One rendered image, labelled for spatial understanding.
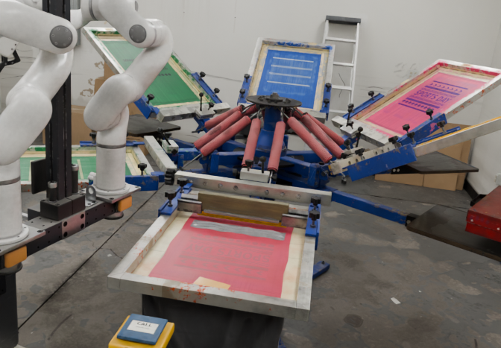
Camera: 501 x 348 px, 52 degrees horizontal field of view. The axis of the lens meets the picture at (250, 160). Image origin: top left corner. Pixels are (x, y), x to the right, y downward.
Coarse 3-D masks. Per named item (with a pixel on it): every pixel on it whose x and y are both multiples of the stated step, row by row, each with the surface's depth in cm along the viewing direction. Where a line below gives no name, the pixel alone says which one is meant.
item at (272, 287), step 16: (240, 224) 200; (256, 224) 202; (256, 240) 188; (272, 240) 190; (288, 240) 191; (272, 256) 177; (288, 256) 178; (272, 272) 166; (240, 288) 155; (256, 288) 156; (272, 288) 157
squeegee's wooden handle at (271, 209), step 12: (204, 192) 201; (204, 204) 201; (216, 204) 201; (228, 204) 200; (240, 204) 199; (252, 204) 198; (264, 204) 198; (276, 204) 197; (288, 204) 197; (264, 216) 199; (276, 216) 198
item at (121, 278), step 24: (192, 192) 219; (168, 216) 193; (144, 240) 172; (312, 240) 184; (120, 264) 155; (312, 264) 167; (120, 288) 148; (144, 288) 147; (168, 288) 146; (192, 288) 146; (216, 288) 147; (264, 312) 143; (288, 312) 142
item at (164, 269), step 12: (192, 216) 204; (204, 216) 205; (192, 228) 193; (180, 240) 183; (168, 252) 173; (180, 252) 174; (168, 264) 165; (156, 276) 157; (168, 276) 158; (180, 276) 158; (192, 276) 159; (204, 276) 160; (216, 276) 160
